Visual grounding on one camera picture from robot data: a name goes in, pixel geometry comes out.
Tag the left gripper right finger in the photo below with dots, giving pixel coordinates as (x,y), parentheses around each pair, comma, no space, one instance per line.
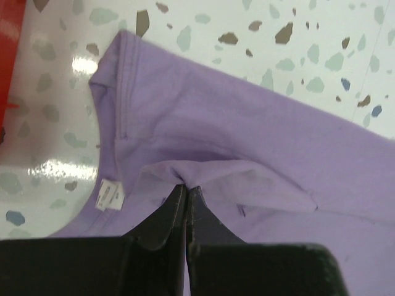
(220,263)

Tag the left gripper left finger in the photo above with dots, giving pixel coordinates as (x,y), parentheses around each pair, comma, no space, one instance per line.
(148,260)

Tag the lavender t-shirt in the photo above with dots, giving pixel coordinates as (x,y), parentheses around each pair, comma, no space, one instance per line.
(272,169)

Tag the red plastic bin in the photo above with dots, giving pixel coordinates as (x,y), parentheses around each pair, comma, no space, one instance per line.
(12,14)

